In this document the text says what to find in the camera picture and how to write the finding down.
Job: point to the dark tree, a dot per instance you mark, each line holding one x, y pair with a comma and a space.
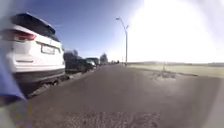
104, 58

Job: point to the grey car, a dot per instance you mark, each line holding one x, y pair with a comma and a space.
93, 61

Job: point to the curved street lamp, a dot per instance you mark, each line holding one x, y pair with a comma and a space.
126, 43

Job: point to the grey asphalt road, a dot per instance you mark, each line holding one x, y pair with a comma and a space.
123, 93

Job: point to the dark car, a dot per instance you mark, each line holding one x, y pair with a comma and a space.
75, 64

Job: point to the white car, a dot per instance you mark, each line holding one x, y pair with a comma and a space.
33, 53

